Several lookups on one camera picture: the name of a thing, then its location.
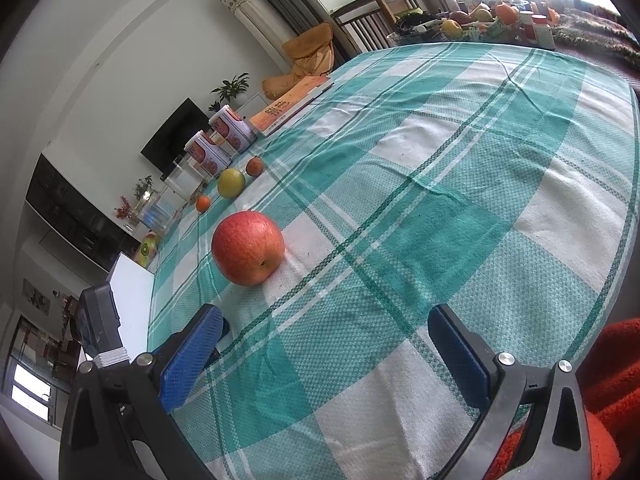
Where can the orange lounge chair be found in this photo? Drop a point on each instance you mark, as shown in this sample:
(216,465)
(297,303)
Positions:
(300,60)

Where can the large red apple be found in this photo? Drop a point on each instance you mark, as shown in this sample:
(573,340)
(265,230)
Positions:
(247,247)

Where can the pink printed can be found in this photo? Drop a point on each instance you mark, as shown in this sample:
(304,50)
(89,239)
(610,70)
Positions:
(207,155)
(232,130)

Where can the large green potted plant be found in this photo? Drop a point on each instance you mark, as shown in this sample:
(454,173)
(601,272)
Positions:
(231,87)

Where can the brown fringed throw blanket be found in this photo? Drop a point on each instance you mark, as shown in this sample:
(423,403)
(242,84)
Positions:
(595,30)

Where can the small orange tangerine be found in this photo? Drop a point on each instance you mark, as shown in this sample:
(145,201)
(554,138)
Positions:
(203,203)

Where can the black basket of clutter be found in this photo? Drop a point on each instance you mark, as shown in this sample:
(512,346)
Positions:
(415,25)

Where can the yellow pear in basket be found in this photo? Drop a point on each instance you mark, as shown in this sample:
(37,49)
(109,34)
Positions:
(481,14)
(451,27)

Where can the stack of white cups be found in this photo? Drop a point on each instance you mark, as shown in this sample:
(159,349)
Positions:
(448,0)

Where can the black display cabinet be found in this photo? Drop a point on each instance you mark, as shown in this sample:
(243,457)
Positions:
(70,220)

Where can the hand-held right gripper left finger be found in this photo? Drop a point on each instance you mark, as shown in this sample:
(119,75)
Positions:
(185,360)

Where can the kiwi print pouch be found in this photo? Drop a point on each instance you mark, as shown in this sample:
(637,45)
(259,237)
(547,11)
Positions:
(147,250)

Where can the red flower arrangement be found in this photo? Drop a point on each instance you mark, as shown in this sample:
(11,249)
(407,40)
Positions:
(122,207)

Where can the wooden chair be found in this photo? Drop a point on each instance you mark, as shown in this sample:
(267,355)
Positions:
(360,25)

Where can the green plaid tablecloth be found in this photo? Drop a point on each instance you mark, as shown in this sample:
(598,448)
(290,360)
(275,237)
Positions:
(425,210)

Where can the small red-orange fruit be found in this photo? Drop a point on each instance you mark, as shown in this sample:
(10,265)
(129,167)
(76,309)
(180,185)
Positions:
(255,166)

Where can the orange book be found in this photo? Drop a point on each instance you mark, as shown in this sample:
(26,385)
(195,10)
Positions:
(290,105)

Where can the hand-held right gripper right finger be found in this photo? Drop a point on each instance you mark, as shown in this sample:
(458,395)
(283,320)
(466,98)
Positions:
(457,355)

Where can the small red apple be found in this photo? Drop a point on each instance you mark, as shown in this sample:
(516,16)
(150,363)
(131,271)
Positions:
(460,16)

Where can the small green potted plant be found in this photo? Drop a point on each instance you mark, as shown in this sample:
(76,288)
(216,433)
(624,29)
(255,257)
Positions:
(214,106)

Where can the orange fleece clothing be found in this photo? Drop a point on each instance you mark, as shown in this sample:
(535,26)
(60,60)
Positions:
(615,375)

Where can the clear glass jar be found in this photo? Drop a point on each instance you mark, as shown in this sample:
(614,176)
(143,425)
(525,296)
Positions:
(155,208)

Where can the leafy plant in vase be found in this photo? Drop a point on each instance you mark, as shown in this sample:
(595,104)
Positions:
(142,187)

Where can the white bottle with red cap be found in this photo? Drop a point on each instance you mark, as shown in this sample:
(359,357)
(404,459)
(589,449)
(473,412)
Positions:
(542,31)

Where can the covered standing air conditioner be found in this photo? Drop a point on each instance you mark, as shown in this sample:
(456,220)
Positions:
(255,20)

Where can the clear jar with white label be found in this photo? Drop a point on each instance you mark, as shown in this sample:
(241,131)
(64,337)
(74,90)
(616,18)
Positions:
(181,180)

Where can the green patterned fruit basket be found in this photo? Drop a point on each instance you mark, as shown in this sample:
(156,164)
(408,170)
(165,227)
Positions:
(492,30)

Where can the yellow-green pear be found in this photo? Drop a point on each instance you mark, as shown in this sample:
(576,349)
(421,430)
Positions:
(231,183)

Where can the black television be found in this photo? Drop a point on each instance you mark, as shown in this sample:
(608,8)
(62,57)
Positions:
(175,135)

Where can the orange in basket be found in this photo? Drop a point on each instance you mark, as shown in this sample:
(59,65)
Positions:
(506,12)

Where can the white cardboard box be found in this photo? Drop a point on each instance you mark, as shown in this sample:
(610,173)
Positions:
(132,300)

